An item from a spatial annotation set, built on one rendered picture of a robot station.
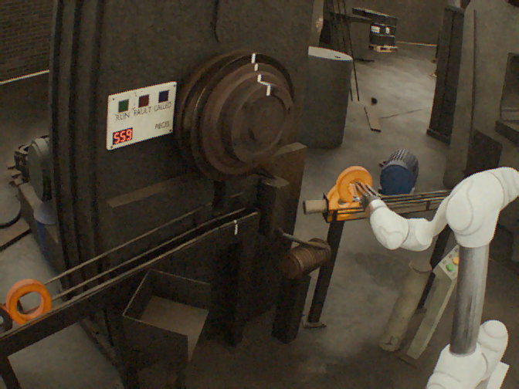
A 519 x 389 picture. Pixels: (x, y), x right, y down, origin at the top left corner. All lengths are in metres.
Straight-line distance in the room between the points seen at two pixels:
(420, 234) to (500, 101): 2.37
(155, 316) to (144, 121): 0.63
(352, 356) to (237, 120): 1.33
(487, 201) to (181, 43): 1.09
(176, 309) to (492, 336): 1.09
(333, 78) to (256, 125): 2.83
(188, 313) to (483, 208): 0.98
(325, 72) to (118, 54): 3.07
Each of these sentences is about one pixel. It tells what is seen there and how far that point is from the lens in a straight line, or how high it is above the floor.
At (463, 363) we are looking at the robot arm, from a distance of 1.46.
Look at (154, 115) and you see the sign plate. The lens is 1.63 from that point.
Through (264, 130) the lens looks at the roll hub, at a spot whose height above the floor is 1.10.
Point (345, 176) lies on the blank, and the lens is 1.97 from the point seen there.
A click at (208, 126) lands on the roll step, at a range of 1.59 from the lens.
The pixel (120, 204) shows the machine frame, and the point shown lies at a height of 0.87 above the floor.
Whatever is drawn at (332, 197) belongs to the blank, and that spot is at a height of 0.72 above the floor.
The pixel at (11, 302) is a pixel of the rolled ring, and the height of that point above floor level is 0.70.
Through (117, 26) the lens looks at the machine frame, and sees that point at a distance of 1.48.
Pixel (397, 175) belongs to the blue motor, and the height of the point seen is 0.25.
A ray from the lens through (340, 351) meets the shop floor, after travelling 2.41.
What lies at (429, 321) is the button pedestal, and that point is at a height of 0.27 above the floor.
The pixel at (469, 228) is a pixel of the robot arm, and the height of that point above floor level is 1.15.
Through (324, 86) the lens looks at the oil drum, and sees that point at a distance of 4.41.
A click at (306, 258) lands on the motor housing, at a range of 2.09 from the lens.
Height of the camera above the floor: 1.67
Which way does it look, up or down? 27 degrees down
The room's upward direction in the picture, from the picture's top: 7 degrees clockwise
